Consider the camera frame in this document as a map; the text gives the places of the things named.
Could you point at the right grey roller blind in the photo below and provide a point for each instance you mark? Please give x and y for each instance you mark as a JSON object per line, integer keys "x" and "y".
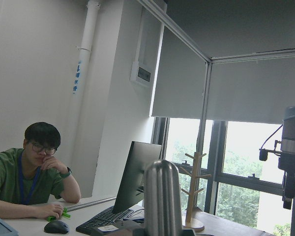
{"x": 251, "y": 91}

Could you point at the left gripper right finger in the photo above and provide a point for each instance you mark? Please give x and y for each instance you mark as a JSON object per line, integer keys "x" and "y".
{"x": 188, "y": 232}

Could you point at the steel muddler black tip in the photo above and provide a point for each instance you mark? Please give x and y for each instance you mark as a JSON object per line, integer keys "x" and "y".
{"x": 162, "y": 200}

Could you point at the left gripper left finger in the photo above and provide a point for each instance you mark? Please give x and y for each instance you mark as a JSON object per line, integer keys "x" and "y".
{"x": 138, "y": 232}

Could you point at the black laptop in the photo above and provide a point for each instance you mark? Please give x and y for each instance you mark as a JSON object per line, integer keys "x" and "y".
{"x": 131, "y": 189}

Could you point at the seated person green shirt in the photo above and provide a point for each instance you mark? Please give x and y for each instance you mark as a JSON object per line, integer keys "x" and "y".
{"x": 31, "y": 174}

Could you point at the white wall pipe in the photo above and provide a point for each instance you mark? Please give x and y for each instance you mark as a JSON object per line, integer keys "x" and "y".
{"x": 78, "y": 83}

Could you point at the left grey roller blind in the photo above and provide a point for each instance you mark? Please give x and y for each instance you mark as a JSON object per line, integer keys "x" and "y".
{"x": 180, "y": 80}

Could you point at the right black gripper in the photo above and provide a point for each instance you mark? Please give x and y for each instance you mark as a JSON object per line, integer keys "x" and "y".
{"x": 286, "y": 162}

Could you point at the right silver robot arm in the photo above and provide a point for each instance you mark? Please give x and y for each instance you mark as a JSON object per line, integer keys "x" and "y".
{"x": 288, "y": 126}

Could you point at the black computer mouse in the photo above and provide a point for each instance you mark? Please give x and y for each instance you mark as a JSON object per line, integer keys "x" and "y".
{"x": 56, "y": 227}

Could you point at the white electrical wall box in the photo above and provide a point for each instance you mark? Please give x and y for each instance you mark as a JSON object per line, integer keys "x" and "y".
{"x": 140, "y": 73}

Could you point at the black keyboard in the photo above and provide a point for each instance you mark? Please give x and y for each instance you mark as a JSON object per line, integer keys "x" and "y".
{"x": 103, "y": 218}

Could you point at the wooden cup tree stand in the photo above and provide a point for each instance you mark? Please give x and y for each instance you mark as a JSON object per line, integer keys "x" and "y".
{"x": 188, "y": 222}

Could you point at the grey roller blind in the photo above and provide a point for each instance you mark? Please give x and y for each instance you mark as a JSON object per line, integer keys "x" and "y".
{"x": 251, "y": 91}
{"x": 180, "y": 80}

